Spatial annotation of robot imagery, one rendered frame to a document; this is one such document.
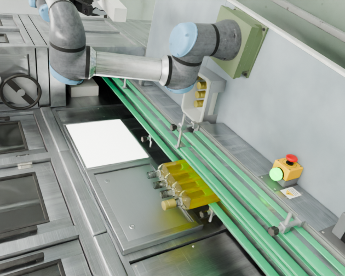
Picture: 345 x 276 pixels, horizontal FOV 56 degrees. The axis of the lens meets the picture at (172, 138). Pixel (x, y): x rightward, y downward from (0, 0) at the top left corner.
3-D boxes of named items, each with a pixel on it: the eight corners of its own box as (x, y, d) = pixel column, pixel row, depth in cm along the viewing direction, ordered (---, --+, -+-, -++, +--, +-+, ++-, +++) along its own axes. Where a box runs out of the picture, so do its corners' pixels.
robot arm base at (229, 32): (226, 11, 123) (204, 10, 118) (247, 33, 114) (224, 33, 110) (212, 45, 133) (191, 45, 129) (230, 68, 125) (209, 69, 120)
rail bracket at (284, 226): (295, 218, 101) (264, 230, 94) (304, 201, 97) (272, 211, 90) (305, 228, 98) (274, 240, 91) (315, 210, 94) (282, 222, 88)
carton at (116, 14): (110, -10, 163) (98, -11, 160) (127, 9, 147) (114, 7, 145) (108, 3, 166) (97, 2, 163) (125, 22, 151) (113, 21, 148)
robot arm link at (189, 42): (220, 33, 112) (187, 32, 106) (208, 66, 121) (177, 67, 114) (204, 16, 119) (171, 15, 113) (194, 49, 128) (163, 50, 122)
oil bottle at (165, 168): (197, 166, 145) (154, 174, 135) (199, 155, 142) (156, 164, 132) (204, 173, 141) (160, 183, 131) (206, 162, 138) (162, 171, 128)
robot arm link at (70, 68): (207, 65, 118) (47, 46, 102) (195, 98, 128) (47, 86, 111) (199, 48, 126) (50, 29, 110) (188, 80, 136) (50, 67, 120)
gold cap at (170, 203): (170, 200, 120) (160, 203, 118) (173, 196, 117) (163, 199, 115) (174, 209, 118) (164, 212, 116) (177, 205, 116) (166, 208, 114)
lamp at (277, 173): (272, 174, 114) (266, 176, 112) (276, 164, 112) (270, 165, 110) (281, 182, 111) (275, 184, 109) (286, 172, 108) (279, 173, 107)
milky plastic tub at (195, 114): (195, 108, 163) (180, 109, 159) (203, 65, 152) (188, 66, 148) (214, 125, 151) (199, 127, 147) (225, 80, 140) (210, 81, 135)
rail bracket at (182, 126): (189, 143, 147) (165, 147, 141) (196, 110, 139) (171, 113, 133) (193, 147, 145) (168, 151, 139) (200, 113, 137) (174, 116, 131)
